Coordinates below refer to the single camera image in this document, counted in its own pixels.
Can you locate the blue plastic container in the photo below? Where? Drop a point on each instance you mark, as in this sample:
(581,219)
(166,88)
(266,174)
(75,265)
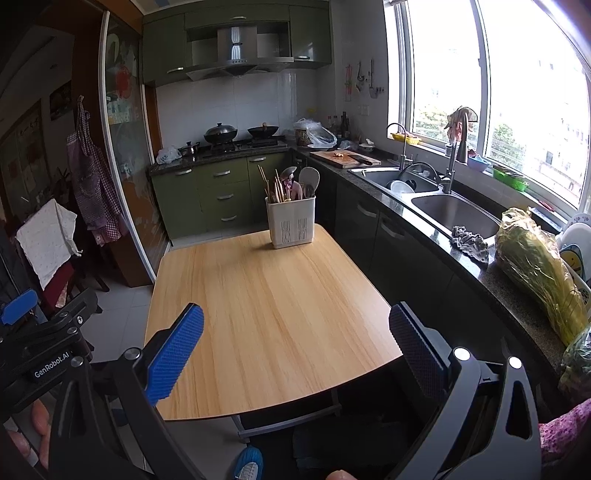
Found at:
(479,163)

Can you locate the white wall outlet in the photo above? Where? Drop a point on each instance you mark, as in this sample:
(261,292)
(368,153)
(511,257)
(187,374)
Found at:
(364,110)

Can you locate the dark sauce bottle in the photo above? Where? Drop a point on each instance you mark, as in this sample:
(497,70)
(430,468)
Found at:
(345,125)

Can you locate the pink floral clothing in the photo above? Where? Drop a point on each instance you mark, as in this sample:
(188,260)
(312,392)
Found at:
(565,431)

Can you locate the wooden cutting board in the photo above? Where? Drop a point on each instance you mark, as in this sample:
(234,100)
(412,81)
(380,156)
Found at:
(332,159)

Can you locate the dark base cabinets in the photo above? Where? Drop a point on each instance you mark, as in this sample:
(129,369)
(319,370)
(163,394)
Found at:
(388,249)

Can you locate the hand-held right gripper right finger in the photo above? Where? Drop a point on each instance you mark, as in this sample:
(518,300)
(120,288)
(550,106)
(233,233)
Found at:
(418,357)

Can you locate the white plastic bag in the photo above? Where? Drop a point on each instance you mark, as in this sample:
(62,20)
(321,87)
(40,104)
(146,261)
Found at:
(167,155)

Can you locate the glass sliding door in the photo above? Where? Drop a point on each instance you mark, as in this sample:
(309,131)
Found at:
(129,152)

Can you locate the green base cabinet with drawers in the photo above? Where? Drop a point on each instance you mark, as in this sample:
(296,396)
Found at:
(217,194)

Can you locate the yellow tray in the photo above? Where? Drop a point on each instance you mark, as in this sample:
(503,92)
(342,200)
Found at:
(405,138)

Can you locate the red hanging chopstick holder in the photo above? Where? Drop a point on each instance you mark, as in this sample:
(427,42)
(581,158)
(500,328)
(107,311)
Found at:
(348,83)

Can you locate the kitchen cleaver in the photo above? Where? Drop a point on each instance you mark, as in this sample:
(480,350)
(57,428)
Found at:
(360,160)

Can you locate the bagged leafy vegetables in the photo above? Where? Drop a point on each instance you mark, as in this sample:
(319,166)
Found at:
(535,263)

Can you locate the steel range hood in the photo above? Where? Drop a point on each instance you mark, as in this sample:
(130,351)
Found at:
(238,50)

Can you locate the grey rice paddle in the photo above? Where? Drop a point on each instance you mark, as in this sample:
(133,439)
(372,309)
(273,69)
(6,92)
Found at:
(309,179)

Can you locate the small steel pot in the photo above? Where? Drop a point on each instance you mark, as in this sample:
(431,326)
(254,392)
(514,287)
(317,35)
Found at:
(189,149)

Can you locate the dark wooden chair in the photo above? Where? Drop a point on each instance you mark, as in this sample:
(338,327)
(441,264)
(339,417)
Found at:
(87,277)

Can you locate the white cloth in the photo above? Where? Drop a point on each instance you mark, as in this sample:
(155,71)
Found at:
(46,240)

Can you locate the pink utensil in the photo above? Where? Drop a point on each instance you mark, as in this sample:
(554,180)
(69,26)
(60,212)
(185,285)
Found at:
(295,190)

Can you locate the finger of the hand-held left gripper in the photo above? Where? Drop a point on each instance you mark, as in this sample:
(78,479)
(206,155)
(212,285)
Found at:
(76,311)
(18,307)

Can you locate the white plastic utensil holder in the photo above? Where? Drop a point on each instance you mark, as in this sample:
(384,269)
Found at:
(291,226)

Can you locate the window with white frame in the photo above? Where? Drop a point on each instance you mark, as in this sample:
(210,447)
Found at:
(489,69)

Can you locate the dark kitchen faucet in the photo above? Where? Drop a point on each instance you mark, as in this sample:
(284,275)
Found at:
(450,170)

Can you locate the hanging metal spatula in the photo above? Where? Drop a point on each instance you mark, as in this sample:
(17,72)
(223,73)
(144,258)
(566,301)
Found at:
(372,83)

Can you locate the black wok with lid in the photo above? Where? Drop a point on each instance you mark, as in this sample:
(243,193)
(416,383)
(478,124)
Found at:
(220,134)

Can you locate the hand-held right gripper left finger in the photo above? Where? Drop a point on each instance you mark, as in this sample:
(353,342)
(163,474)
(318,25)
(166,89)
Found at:
(178,350)

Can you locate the bagged dark greens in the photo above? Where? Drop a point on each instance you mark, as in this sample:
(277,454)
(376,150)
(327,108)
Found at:
(579,364)

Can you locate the thin gooseneck faucet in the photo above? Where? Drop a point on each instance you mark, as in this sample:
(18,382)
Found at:
(403,154)

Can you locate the purple checked apron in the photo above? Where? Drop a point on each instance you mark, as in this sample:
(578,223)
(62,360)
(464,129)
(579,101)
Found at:
(92,184)

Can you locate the clear plastic bag with jar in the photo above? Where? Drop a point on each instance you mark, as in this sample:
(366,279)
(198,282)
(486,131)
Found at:
(316,134)

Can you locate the grey dish cloth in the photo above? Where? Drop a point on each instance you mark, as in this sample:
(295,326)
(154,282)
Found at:
(471,244)

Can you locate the blue shoe cover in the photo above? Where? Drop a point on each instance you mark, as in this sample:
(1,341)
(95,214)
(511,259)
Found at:
(249,461)

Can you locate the steel double sink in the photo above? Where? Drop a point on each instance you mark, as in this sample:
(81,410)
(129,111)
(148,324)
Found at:
(461,214)

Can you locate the bunch of wooden chopsticks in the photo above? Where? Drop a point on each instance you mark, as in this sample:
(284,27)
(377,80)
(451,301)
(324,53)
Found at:
(275,187)

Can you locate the green plastic basket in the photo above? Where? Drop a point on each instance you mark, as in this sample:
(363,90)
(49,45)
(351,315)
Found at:
(510,180)

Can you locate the dark wall picture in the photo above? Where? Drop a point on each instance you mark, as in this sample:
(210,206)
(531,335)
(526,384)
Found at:
(60,100)

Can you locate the pink cloth on faucet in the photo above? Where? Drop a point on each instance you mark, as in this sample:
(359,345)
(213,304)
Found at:
(459,122)

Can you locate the black gas stove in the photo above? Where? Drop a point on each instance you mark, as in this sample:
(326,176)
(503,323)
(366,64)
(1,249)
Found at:
(242,146)

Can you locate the hanging metal ladle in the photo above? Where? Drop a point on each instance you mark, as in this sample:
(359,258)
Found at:
(359,76)

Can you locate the small white bowl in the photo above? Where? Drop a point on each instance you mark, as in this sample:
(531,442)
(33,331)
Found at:
(367,147)

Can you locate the white plate with yellow print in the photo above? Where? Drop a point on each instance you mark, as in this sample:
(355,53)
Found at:
(575,251)

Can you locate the green wall cabinet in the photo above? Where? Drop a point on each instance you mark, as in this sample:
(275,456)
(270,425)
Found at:
(164,50)
(309,37)
(238,16)

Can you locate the dark granite countertop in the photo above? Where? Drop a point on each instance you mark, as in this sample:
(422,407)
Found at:
(512,295)

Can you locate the metal table frame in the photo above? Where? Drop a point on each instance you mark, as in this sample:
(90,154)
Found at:
(286,422)

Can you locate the person's left hand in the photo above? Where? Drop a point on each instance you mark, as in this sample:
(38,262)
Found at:
(23,445)

